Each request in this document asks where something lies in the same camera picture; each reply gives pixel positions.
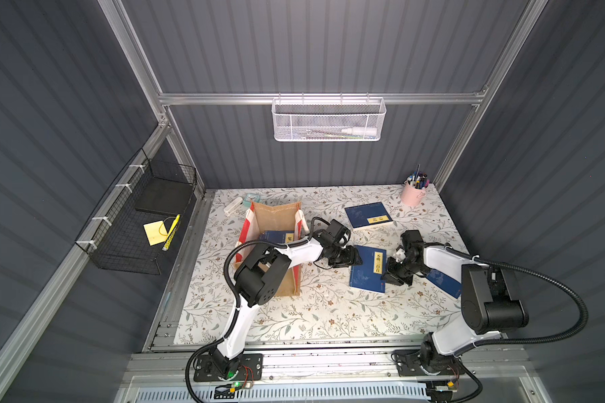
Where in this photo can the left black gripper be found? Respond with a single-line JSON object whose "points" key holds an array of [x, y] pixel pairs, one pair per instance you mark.
{"points": [[344, 255]]}

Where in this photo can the white wire wall basket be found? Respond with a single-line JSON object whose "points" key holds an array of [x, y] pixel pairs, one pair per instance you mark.
{"points": [[321, 118]]}

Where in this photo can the blue book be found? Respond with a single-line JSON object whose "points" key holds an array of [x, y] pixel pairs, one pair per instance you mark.
{"points": [[277, 237], [368, 275], [368, 215], [445, 283]]}

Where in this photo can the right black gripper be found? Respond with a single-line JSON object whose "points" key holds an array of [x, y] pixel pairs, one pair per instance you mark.
{"points": [[398, 267]]}

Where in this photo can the yellow sticky note pad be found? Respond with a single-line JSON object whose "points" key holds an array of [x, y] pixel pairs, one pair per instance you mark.
{"points": [[156, 233]]}

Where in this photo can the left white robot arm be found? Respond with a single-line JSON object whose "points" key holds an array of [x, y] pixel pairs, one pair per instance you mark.
{"points": [[254, 272]]}

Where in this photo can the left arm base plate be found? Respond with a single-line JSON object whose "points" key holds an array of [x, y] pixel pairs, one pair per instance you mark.
{"points": [[216, 368]]}

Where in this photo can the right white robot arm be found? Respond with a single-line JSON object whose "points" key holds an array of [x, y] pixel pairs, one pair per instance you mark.
{"points": [[490, 303]]}

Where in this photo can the pink pen cup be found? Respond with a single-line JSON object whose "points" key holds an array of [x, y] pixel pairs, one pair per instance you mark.
{"points": [[415, 187]]}

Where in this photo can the yellow pen in basket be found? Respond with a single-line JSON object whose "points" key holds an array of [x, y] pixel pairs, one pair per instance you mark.
{"points": [[171, 233]]}

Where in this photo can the white marker in basket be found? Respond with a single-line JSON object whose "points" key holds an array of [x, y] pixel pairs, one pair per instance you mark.
{"points": [[360, 132]]}

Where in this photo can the white eraser block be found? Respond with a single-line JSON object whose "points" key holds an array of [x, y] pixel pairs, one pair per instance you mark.
{"points": [[233, 206]]}

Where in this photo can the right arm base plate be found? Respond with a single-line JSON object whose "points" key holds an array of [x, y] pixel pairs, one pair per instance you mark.
{"points": [[416, 362]]}

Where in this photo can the black wire side basket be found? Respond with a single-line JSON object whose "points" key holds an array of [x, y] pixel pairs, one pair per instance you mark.
{"points": [[114, 238]]}

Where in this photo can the black tray in side basket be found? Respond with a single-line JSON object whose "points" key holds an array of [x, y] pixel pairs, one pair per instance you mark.
{"points": [[164, 197]]}

